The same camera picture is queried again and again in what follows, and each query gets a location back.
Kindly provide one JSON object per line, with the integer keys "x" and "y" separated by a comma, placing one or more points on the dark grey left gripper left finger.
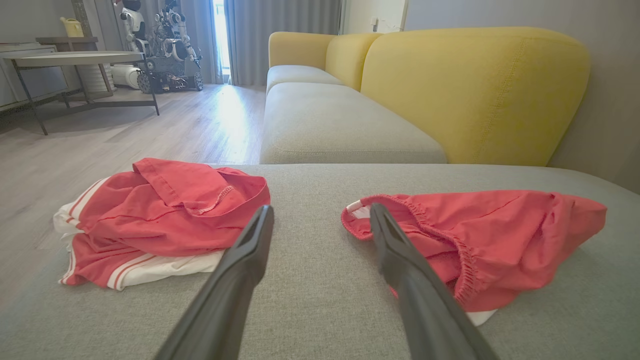
{"x": 235, "y": 285}

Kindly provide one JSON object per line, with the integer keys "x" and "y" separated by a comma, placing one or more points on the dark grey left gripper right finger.
{"x": 425, "y": 310}

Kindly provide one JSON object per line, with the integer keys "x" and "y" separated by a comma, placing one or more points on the red shirt with white stripes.
{"x": 165, "y": 220}

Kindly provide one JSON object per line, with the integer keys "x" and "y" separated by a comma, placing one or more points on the red shorts with white trim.
{"x": 515, "y": 235}

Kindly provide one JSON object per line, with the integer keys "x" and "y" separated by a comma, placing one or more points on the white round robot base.
{"x": 125, "y": 75}

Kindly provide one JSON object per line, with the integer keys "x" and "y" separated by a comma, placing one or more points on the small grey sofa seat cushion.
{"x": 295, "y": 75}

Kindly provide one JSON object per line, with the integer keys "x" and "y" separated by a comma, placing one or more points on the wide yellow sofa backrest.
{"x": 475, "y": 95}

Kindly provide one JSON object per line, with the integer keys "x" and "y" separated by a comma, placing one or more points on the white wheeled robot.
{"x": 170, "y": 65}

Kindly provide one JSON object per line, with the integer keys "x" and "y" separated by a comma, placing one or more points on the yellow sofa armrest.
{"x": 297, "y": 50}

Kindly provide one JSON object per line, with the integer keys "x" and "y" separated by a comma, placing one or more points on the narrow yellow sofa backrest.
{"x": 347, "y": 57}

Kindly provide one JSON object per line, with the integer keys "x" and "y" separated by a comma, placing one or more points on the narrow grey curtain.
{"x": 200, "y": 30}

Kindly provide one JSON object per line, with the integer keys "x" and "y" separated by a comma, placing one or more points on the wide grey curtain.
{"x": 280, "y": 30}

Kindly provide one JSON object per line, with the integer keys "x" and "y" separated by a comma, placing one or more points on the round table with black legs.
{"x": 75, "y": 58}

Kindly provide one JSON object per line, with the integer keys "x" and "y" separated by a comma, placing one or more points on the white and black humanoid robot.
{"x": 132, "y": 25}

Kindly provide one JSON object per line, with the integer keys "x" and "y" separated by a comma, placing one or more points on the white low cabinet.
{"x": 30, "y": 77}

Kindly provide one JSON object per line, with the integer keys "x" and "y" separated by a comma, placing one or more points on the wooden side table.
{"x": 67, "y": 42}

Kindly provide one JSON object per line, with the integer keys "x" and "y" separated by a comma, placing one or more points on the yellow watering can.
{"x": 72, "y": 27}

